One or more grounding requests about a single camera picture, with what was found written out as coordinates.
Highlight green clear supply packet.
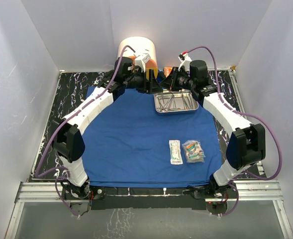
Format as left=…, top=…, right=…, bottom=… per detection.
left=182, top=142, right=199, bottom=163

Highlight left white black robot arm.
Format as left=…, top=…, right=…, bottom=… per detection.
left=51, top=53, right=162, bottom=199

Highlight small orange spiral notebook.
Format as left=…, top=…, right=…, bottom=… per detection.
left=163, top=67, right=172, bottom=77

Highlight aluminium frame rail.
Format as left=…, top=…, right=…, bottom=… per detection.
left=5, top=179, right=293, bottom=239

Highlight long white green pouch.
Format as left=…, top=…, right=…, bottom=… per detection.
left=169, top=140, right=183, bottom=165

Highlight steel instrument tray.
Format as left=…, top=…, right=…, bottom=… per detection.
left=153, top=90, right=199, bottom=117

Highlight blue surgical cloth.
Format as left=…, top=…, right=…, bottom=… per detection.
left=82, top=90, right=222, bottom=188

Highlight white blue supply packet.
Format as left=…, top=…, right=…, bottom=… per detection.
left=182, top=140, right=205, bottom=161

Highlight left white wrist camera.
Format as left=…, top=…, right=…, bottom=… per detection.
left=134, top=53, right=151, bottom=72

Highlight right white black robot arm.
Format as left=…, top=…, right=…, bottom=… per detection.
left=160, top=60, right=266, bottom=198

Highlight metal instruments in tray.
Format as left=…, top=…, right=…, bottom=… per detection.
left=156, top=94, right=196, bottom=112

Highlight round three-drawer storage box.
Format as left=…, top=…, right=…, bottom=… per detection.
left=117, top=36, right=158, bottom=78

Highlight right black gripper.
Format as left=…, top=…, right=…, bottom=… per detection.
left=159, top=67, right=195, bottom=92

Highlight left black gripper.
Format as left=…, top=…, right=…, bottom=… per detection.
left=124, top=69, right=163, bottom=95

